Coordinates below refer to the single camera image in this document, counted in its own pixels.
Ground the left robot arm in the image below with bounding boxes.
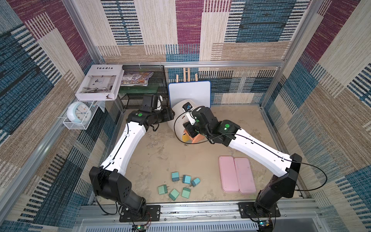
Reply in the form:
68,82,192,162
89,106,174,218

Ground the pink tray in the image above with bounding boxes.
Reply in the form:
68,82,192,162
219,156,239,193
234,158,257,195

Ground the blue framed whiteboard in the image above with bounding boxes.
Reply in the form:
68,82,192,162
168,81,211,107

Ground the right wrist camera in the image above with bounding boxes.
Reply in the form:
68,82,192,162
182,102,196,125

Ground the white magazine book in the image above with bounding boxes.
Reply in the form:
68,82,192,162
75,64,124,102

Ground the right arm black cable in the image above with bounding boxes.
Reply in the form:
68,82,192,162
173,111,328,192

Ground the teal blue plug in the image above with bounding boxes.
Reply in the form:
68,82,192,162
182,175,191,184
171,172,180,182
191,177,201,187

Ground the green plug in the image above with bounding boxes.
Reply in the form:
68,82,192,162
157,185,168,195
169,189,180,201
181,188,191,199

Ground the white alarm clock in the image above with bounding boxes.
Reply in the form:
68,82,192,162
67,101,92,123

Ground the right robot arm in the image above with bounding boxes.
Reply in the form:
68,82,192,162
182,102,302,213

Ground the colourful snack bag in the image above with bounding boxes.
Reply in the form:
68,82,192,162
120,72,154,87

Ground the pink tray left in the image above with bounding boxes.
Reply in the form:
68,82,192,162
219,156,239,193

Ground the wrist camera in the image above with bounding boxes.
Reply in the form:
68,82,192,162
140,94,163,113
182,102,196,125

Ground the white round drawer cabinet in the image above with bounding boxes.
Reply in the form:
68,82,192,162
168,99,200,142

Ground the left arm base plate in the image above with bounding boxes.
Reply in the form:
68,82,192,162
119,205,161,222

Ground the yellow drawer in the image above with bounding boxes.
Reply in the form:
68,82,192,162
182,134,192,143

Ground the pink tray right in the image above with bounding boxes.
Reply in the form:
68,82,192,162
234,158,257,195

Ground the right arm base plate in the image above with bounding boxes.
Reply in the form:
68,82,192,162
237,201,281,218

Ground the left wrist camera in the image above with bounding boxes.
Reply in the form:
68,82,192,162
140,94,163,113

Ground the orange drawer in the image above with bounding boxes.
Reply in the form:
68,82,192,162
183,129,208,144

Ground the black wire shelf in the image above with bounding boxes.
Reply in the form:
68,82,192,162
118,65,169,110

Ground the white wire basket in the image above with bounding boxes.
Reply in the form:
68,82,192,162
58,101,105,130

